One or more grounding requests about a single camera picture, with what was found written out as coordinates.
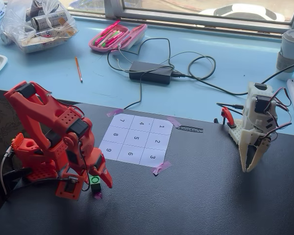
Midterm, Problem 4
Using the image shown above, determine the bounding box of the white car outside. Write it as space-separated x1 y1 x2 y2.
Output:
198 3 285 23

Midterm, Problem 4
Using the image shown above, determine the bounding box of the thick black power cord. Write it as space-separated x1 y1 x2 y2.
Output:
171 51 294 96

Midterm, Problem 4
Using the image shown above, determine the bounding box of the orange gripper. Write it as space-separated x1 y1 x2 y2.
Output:
66 136 113 193

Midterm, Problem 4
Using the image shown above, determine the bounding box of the pink marker pen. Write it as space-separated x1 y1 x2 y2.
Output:
94 21 121 47

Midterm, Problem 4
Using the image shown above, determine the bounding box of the green cube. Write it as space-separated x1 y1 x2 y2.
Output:
90 175 101 193

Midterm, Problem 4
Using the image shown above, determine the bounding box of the black power adapter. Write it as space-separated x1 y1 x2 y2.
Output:
128 61 174 85

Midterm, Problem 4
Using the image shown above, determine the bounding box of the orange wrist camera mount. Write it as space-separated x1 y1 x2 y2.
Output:
55 174 86 201

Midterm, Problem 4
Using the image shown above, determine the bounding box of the black usb cable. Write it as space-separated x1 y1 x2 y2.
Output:
216 102 245 116

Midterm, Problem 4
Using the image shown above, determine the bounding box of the printed drink can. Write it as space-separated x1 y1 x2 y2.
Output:
25 0 44 22
30 11 67 32

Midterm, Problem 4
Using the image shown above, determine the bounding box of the dark patterned cushion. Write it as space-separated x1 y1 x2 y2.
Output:
0 96 24 178

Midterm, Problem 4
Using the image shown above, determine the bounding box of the pink pencil case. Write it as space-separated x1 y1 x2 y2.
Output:
88 21 148 54

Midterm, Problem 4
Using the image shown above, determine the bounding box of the thin white cable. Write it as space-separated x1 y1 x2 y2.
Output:
116 47 132 73

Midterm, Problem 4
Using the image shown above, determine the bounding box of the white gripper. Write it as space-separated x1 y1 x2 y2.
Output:
239 126 273 173

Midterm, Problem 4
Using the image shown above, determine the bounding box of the grey usb cable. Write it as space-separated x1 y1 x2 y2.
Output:
0 146 16 198

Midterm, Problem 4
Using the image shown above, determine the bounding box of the white numbered grid paper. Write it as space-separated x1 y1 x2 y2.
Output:
98 113 173 165

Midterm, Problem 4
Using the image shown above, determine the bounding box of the white paper coffee cup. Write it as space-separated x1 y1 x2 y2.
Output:
275 29 294 81

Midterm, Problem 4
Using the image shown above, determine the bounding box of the orange table clamp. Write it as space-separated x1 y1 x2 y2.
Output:
220 107 237 129

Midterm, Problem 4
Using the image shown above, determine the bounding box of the printed food carton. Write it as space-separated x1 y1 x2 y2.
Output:
18 29 72 54

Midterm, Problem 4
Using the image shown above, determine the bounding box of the grey window frame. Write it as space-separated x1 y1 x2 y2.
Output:
66 0 294 37

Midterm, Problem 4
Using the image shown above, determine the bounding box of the clear plastic bag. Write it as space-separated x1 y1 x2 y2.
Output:
0 0 79 54

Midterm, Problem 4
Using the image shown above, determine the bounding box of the black striped sticker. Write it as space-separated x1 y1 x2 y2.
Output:
175 125 204 134

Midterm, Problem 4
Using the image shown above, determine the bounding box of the orange pencil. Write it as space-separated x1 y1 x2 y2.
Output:
74 56 84 83

